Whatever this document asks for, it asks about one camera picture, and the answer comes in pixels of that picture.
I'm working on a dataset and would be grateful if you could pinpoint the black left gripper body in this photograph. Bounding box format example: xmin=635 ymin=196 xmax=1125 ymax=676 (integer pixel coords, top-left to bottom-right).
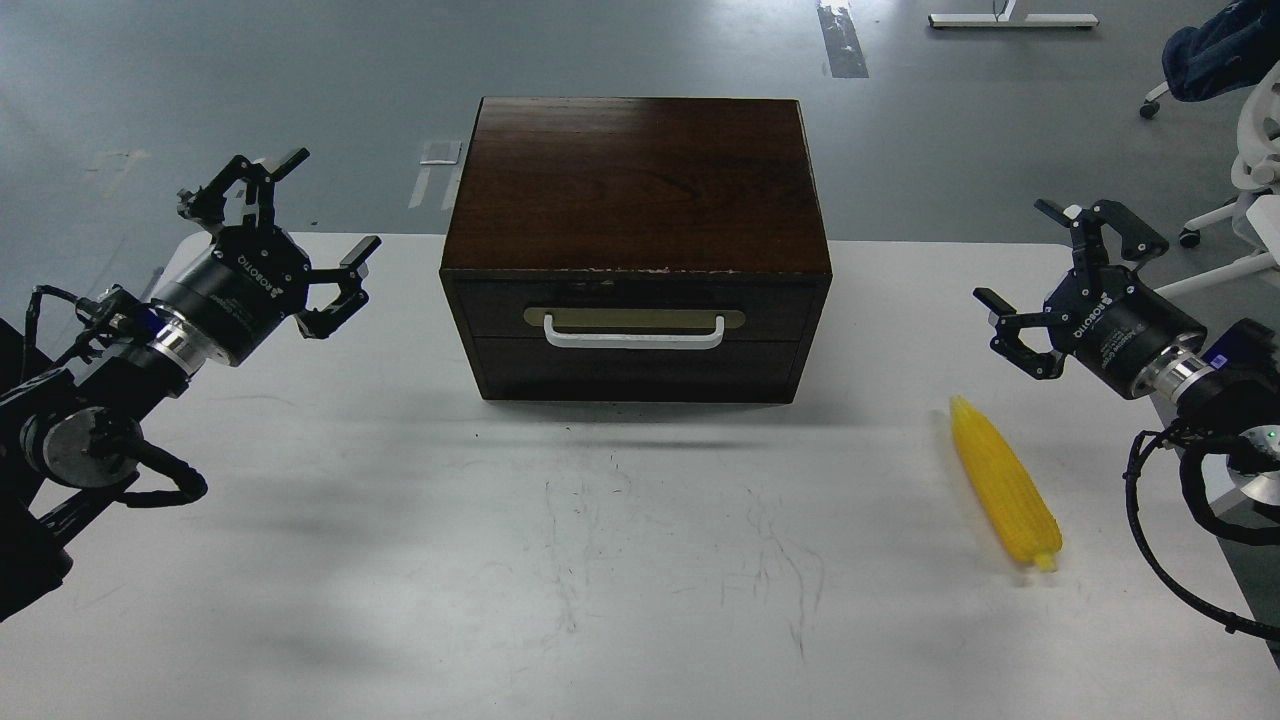
xmin=154 ymin=225 xmax=310 ymax=366

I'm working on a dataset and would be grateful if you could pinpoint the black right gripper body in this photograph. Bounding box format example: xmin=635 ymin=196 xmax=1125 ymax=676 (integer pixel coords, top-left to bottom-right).
xmin=1044 ymin=265 xmax=1207 ymax=400

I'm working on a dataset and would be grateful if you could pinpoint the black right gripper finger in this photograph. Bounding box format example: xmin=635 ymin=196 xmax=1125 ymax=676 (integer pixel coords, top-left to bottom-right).
xmin=1034 ymin=199 xmax=1170 ymax=277
xmin=973 ymin=287 xmax=1071 ymax=380

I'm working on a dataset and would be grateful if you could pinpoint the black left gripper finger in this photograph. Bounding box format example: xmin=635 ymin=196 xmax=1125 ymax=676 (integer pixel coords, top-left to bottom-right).
xmin=294 ymin=234 xmax=381 ymax=340
xmin=177 ymin=149 xmax=311 ymax=237

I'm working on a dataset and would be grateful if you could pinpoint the yellow corn cob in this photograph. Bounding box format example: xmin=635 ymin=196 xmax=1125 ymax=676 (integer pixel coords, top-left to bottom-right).
xmin=948 ymin=395 xmax=1062 ymax=573

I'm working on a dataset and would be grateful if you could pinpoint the wooden drawer with white handle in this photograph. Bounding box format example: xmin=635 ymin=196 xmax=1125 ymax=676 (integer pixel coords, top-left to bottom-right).
xmin=454 ymin=281 xmax=815 ymax=343

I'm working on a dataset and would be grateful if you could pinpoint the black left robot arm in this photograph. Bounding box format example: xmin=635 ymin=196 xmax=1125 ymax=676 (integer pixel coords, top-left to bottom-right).
xmin=1 ymin=149 xmax=381 ymax=618

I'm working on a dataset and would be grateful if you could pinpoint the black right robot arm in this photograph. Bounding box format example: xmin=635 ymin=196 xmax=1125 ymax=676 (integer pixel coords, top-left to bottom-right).
xmin=974 ymin=199 xmax=1277 ymax=546

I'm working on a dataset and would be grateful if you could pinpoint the dark wooden drawer cabinet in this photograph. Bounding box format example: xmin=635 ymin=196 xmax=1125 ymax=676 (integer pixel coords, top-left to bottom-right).
xmin=440 ymin=97 xmax=833 ymax=404

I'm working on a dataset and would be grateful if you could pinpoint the blue cloth on chair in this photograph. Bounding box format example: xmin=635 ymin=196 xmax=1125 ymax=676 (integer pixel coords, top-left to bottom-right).
xmin=1161 ymin=1 xmax=1279 ymax=102

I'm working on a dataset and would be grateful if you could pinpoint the white desk base bar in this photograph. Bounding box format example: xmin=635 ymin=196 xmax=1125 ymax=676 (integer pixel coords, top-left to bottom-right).
xmin=927 ymin=1 xmax=1100 ymax=29

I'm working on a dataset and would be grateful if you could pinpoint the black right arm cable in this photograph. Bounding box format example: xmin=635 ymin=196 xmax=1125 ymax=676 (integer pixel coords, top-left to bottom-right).
xmin=1123 ymin=425 xmax=1280 ymax=643

